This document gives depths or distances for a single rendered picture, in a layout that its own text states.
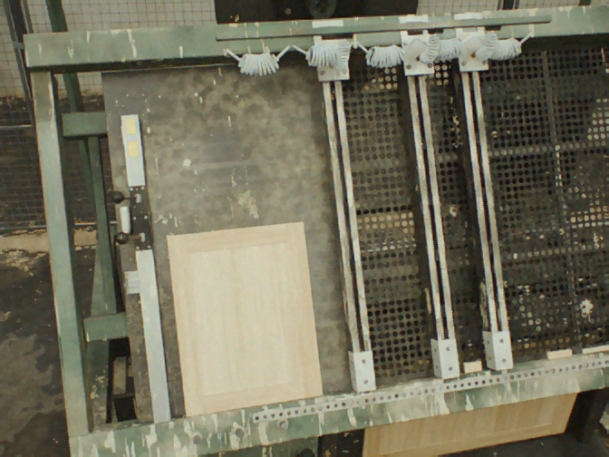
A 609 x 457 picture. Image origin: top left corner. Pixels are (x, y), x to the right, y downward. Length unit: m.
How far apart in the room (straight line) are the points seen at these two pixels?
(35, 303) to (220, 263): 2.22
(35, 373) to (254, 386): 1.81
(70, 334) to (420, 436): 1.43
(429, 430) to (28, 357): 2.15
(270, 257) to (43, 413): 1.76
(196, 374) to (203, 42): 1.03
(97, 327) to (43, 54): 0.84
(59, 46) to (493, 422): 2.12
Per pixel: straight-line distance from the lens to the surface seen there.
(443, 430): 2.81
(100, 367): 2.52
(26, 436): 3.46
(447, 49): 2.16
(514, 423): 2.95
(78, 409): 2.15
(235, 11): 2.59
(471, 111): 2.31
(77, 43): 2.14
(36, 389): 3.66
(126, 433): 2.15
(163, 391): 2.13
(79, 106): 2.79
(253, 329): 2.13
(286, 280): 2.13
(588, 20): 2.57
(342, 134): 2.15
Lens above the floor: 2.52
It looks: 34 degrees down
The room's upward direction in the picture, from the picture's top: 1 degrees clockwise
